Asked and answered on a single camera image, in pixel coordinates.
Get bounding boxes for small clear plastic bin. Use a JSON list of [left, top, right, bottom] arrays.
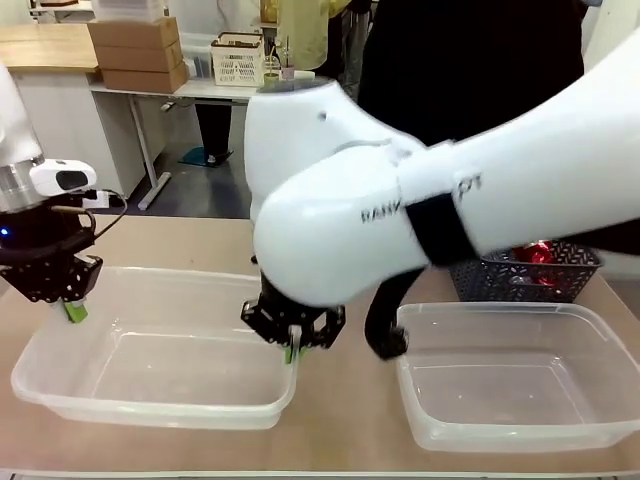
[[395, 301, 628, 454]]

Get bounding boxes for white desk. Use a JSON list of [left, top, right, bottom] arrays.
[[88, 69, 317, 211]]

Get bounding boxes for white lattice crate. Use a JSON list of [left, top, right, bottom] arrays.
[[210, 32, 265, 88]]

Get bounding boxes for cardboard box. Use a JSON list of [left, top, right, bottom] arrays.
[[93, 40, 184, 72], [99, 60, 190, 95], [86, 16, 181, 50]]

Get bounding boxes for person in yellow top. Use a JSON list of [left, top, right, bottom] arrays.
[[276, 0, 372, 72]]

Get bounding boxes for wooden countertop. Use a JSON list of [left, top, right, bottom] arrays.
[[0, 23, 100, 74]]

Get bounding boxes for red snack packets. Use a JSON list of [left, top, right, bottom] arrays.
[[510, 240, 557, 290]]

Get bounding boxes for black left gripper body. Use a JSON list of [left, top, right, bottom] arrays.
[[0, 202, 97, 269]]

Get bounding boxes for clear storage drawers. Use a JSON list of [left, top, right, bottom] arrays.
[[178, 31, 217, 80]]

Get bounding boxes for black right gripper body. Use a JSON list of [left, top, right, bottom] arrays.
[[257, 272, 332, 326]]

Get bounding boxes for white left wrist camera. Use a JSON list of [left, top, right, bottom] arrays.
[[28, 158, 99, 197]]

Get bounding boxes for dark grey lattice basket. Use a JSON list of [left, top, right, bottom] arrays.
[[448, 241, 604, 304]]

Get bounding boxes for person in black top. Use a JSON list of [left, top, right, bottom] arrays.
[[356, 0, 587, 151]]

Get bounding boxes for black strap on arm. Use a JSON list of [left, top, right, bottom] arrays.
[[403, 191, 480, 267]]

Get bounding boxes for large clear plastic bin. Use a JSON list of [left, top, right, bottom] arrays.
[[10, 266, 300, 431]]

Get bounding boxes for thin black camera cable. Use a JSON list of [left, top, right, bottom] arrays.
[[49, 188, 129, 251]]

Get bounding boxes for white power strip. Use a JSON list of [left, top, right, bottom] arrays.
[[81, 189, 124, 210]]

